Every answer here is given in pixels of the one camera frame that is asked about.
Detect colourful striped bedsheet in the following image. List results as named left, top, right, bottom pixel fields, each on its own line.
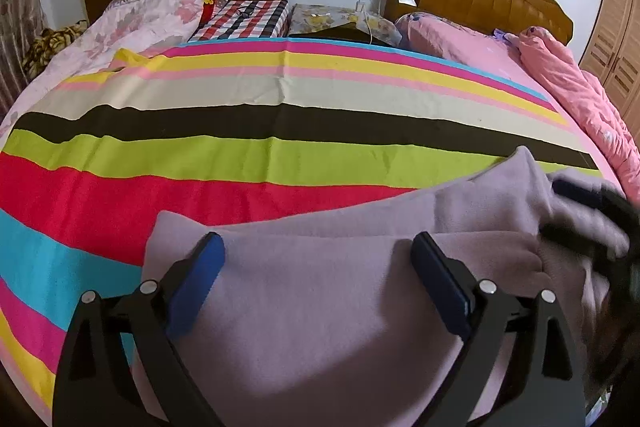
left=0, top=38, right=601, bottom=413

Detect pink pillow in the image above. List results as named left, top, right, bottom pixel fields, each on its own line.
left=395, top=13, right=496, bottom=58

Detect yellow floral cloth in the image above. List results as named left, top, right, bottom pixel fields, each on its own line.
left=289, top=3, right=403, bottom=48

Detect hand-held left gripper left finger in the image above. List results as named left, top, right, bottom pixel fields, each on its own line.
left=51, top=231, right=226, bottom=427

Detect white charging cable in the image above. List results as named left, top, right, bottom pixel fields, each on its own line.
left=354, top=0, right=381, bottom=45

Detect pink bedsheet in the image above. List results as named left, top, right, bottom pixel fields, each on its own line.
left=395, top=14, right=631, bottom=188

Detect light wooden wardrobe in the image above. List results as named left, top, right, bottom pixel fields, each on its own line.
left=579, top=0, right=640, bottom=128

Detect brown floral curtain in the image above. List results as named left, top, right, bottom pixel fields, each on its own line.
left=0, top=0, right=46, bottom=108

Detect purple pants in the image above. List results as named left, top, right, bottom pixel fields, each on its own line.
left=135, top=146, right=631, bottom=427

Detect red checkered pillow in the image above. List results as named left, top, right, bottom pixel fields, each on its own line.
left=190, top=0, right=290, bottom=42

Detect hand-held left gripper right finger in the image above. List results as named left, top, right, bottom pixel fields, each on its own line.
left=411, top=231, right=586, bottom=427

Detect leopard print blanket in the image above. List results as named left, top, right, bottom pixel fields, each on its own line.
left=22, top=21, right=90, bottom=80

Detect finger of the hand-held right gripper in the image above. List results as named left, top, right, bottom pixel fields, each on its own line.
left=550, top=177, right=628, bottom=218
left=540, top=219, right=630, bottom=260

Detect pink floral quilt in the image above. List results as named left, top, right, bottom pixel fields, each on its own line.
left=0, top=0, right=208, bottom=132

